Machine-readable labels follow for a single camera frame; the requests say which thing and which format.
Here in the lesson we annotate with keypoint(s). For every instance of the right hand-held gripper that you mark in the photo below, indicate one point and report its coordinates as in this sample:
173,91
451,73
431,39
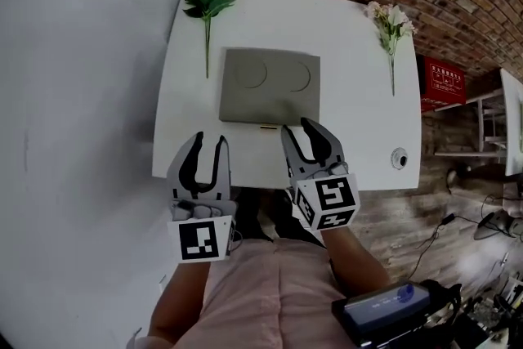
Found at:
331,196

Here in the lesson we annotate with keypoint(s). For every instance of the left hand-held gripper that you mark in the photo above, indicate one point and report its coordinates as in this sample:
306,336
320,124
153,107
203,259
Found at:
196,241

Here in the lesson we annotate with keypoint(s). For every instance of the grey drawer box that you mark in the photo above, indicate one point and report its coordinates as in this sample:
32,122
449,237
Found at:
269,102

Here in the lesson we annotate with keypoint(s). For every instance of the person's right forearm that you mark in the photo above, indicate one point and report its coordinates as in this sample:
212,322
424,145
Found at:
355,261

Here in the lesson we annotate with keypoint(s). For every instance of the person's left forearm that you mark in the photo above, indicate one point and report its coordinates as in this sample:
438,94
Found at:
184,298

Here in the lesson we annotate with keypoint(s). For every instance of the person's black trousers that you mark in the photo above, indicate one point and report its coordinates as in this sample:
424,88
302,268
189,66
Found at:
249,216

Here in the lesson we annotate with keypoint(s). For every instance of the person's pink shirt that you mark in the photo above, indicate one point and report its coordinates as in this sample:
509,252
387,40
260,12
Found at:
261,290

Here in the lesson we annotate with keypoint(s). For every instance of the pink white flower sprig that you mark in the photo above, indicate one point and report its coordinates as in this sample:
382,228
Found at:
390,22

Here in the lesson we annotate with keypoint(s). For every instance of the red box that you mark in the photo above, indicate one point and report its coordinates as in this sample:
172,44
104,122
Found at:
445,83

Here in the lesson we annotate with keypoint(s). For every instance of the black phone with screen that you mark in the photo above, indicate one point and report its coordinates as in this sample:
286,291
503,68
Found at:
384,306

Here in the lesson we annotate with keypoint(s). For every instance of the gray lamp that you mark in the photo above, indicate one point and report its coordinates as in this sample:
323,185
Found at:
490,226

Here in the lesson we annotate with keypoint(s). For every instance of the white side table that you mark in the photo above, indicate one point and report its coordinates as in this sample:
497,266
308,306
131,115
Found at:
510,122

